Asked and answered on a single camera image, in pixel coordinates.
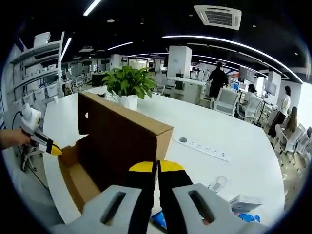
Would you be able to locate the grey metal shelving rack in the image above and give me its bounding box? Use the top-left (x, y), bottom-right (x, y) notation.
top-left (9, 31), bottom-right (66, 103)

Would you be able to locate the silver tube bottle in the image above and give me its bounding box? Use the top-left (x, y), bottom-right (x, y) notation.
top-left (208, 175), bottom-right (228, 192)

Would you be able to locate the long ceiling light strip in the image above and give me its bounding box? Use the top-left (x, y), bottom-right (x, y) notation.
top-left (162, 35), bottom-right (303, 83)

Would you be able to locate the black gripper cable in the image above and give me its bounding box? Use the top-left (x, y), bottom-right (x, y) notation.
top-left (13, 111), bottom-right (49, 191)

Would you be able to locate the brown cardboard shoe box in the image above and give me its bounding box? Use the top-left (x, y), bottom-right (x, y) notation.
top-left (58, 91), bottom-right (174, 214)

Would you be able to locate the short ceiling light strip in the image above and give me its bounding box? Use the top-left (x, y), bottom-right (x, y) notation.
top-left (83, 0), bottom-right (102, 17)

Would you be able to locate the person's left hand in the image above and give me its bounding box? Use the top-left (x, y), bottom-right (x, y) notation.
top-left (13, 129), bottom-right (32, 147)

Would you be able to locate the white table socket strip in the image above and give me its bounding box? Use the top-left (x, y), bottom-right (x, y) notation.
top-left (172, 136), bottom-right (232, 162)

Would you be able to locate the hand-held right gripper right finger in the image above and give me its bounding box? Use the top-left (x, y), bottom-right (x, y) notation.
top-left (157, 159), bottom-right (266, 234)

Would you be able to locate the white narrow carton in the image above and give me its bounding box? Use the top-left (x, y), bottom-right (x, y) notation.
top-left (229, 194), bottom-right (264, 212)

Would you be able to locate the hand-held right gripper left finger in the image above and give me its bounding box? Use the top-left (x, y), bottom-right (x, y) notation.
top-left (52, 160), bottom-right (156, 234)

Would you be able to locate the ceiling air conditioner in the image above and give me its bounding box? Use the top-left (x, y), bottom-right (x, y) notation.
top-left (194, 4), bottom-right (242, 31)

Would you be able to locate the wall monitor screen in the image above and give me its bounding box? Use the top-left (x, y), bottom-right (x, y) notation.
top-left (239, 66), bottom-right (255, 83)

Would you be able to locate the blue wet wipes pack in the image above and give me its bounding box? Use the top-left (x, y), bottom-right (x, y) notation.
top-left (150, 210), bottom-right (169, 230)

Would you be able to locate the white office chair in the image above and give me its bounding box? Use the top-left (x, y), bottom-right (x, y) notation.
top-left (275, 124), bottom-right (305, 161)
top-left (214, 87), bottom-right (241, 117)

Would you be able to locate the green plant in white pot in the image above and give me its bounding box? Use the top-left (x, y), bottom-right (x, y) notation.
top-left (101, 65), bottom-right (158, 111)

